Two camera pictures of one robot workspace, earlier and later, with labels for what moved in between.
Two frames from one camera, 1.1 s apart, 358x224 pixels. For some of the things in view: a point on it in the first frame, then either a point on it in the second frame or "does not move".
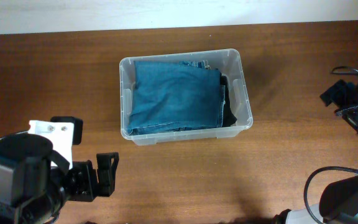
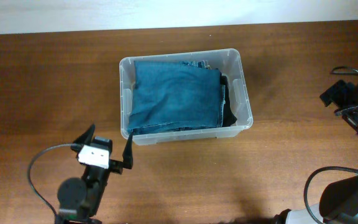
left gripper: [92, 179] to [115, 165]
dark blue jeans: [176, 96] does not move
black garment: [229, 116] does not move
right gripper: [335, 93] does not move
